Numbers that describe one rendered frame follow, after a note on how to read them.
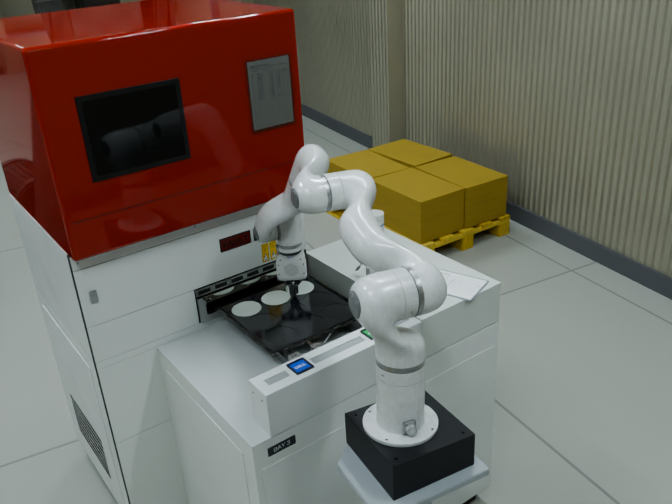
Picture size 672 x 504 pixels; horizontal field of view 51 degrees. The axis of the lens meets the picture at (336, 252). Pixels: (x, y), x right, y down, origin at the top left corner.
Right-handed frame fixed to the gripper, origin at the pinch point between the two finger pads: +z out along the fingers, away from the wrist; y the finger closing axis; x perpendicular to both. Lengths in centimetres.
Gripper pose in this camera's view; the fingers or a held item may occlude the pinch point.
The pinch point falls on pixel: (293, 290)
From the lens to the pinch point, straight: 241.0
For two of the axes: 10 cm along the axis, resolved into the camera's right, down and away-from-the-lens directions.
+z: 0.5, 9.0, 4.4
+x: -0.1, -4.4, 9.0
